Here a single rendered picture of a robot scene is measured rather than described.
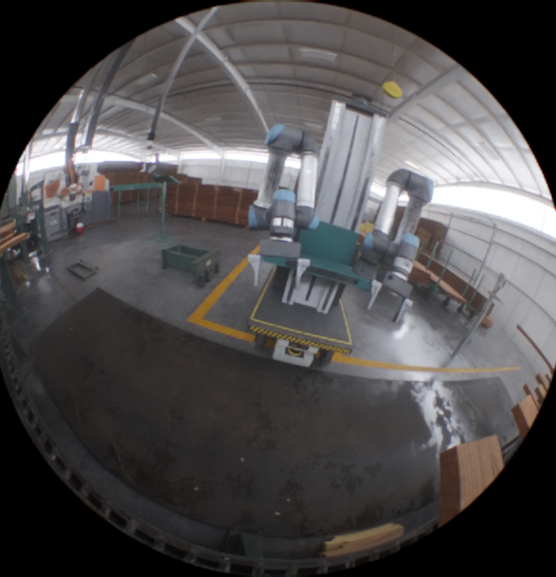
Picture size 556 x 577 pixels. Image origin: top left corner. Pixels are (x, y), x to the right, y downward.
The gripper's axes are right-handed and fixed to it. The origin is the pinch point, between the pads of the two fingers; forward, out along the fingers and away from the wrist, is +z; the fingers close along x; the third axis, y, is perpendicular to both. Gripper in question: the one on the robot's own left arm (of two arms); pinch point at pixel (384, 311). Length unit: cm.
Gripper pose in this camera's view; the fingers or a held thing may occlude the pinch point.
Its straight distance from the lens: 70.1
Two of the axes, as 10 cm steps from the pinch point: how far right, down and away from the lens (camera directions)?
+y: -1.3, 0.6, -9.9
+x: 9.0, 4.2, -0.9
